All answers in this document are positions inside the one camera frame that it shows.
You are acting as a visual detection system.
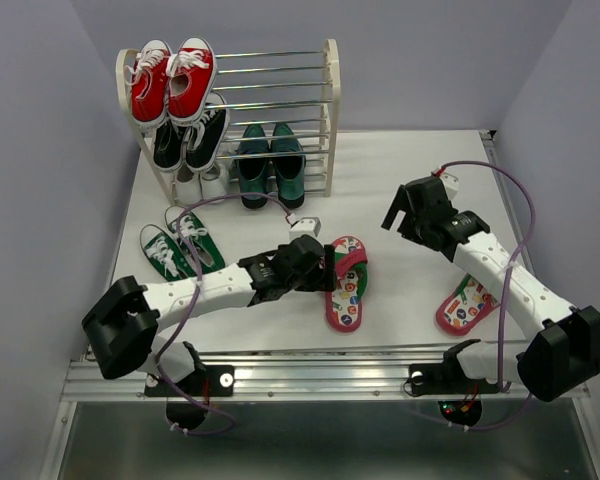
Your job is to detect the left black canvas sneaker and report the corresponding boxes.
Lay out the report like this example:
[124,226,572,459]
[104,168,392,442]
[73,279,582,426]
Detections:
[152,122,183,173]

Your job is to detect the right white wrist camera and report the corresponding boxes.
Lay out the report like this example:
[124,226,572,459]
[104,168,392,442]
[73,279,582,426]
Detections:
[432,171,460,201]

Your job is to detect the left red canvas sneaker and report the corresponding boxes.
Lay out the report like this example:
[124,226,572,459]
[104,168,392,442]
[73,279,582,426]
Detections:
[127,40,171,131]

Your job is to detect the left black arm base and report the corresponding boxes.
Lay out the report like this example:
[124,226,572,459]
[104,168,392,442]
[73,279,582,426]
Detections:
[144,364,236,437]

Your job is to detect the right green canvas sneaker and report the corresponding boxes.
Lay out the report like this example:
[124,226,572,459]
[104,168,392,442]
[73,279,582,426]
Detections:
[164,206,226,274]

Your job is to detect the aluminium mounting rail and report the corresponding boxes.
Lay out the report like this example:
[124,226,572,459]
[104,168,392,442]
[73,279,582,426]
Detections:
[59,347,594,404]

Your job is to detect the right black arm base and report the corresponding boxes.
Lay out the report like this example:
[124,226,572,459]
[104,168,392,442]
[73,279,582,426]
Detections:
[402,362,490,430]

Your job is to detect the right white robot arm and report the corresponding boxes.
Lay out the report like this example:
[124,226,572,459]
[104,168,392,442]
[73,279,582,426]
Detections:
[382,175,600,402]

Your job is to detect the left green canvas sneaker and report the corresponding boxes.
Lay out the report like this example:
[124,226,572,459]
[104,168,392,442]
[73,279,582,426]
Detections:
[139,224,182,281]

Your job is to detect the teal leather loafer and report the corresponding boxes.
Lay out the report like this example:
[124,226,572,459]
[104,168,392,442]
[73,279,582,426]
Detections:
[236,125,270,210]
[270,123,306,209]

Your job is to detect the right white sneaker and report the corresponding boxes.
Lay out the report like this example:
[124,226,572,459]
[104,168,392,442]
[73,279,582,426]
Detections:
[200,160,229,203]

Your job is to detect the right black canvas sneaker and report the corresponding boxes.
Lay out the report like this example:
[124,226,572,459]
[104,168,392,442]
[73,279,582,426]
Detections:
[182,93,230,173]

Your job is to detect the black canvas sneaker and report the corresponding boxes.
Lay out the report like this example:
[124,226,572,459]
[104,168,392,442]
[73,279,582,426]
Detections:
[182,93,230,173]
[152,122,183,173]

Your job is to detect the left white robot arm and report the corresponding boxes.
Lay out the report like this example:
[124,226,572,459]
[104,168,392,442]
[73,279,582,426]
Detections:
[82,235,336,394]

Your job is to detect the right red canvas sneaker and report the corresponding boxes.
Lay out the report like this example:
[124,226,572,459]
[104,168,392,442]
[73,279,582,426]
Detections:
[166,37,217,127]

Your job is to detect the pink patterned flip-flop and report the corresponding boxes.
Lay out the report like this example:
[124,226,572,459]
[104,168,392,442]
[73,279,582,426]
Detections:
[325,235,369,334]
[434,274,499,336]

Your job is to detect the red canvas sneaker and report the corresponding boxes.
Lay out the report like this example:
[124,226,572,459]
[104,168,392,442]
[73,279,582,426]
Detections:
[166,37,217,127]
[127,40,171,131]

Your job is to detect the green canvas sneaker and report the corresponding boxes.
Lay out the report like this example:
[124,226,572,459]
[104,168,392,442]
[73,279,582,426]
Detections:
[139,224,182,281]
[164,206,226,274]

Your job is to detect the cream shoe rack chrome bars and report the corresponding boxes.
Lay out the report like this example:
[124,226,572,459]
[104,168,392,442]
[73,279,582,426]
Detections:
[115,37,341,207]

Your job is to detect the white sneaker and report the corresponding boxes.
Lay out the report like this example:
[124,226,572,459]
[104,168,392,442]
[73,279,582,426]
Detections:
[174,165,202,205]
[200,160,229,203]

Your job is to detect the left white sneaker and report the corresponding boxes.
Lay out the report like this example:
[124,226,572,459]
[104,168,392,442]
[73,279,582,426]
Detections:
[174,165,202,205]

